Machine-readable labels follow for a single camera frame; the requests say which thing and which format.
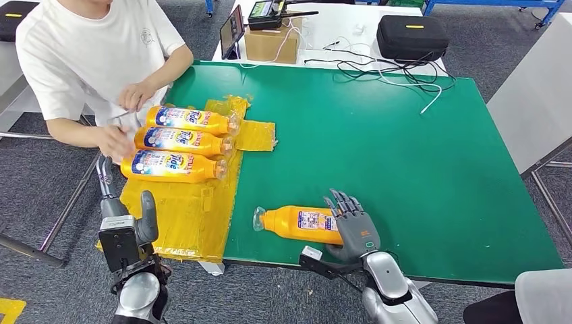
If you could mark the brown cardboard box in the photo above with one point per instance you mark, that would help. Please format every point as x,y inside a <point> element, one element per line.
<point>266,46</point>

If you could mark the black zip case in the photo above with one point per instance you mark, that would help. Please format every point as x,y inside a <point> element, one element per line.
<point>15,27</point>
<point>411,41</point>

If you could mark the yellow taped mat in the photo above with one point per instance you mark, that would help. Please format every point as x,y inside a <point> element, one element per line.
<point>192,214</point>

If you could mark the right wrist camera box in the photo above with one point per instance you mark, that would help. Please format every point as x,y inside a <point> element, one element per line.
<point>310,253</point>

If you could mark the pale grey table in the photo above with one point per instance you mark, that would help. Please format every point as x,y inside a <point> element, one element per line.
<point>534,100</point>

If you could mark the person's left hand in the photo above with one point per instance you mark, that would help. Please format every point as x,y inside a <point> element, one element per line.
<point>136,95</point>

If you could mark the person's right forearm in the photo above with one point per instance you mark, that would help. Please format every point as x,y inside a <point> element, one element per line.
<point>73,133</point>

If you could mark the person's right hand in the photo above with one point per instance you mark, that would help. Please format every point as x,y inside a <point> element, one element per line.
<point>116,141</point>

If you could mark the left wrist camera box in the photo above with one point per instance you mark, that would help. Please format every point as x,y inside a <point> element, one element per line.
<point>118,246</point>

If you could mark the yellow floor marker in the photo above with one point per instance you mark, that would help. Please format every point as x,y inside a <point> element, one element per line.
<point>10,311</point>

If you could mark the grey metal frame table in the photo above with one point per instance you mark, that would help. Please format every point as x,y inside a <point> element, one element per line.
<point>11,76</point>

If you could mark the white table bracket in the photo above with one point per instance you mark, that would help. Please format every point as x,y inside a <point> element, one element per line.
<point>212,268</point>

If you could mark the white table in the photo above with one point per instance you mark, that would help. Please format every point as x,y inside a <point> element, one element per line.
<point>333,23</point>

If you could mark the orange detergent bottle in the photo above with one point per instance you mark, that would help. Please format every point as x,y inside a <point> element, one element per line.
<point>281,221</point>
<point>214,121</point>
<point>210,144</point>
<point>201,169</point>

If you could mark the black tablet on stand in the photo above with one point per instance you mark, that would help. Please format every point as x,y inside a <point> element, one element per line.
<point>231,30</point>

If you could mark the white charger plug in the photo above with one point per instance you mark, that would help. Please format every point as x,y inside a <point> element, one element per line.
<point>359,29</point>

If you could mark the person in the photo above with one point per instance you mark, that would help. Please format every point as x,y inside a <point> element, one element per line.
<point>545,299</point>
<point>89,53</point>

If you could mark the black radio with antenna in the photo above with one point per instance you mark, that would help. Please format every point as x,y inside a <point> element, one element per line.
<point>263,19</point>

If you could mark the green plastic crate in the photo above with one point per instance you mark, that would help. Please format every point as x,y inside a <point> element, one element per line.
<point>404,2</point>

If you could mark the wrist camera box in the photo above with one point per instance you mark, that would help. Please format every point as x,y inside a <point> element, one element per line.
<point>310,253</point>
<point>118,246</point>

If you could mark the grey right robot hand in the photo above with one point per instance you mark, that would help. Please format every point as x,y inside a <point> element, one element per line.
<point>357,232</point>

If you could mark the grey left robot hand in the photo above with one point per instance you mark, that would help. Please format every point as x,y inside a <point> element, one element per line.
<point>147,219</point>

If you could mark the person's left forearm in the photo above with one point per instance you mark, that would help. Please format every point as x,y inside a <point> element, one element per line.
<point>174,67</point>

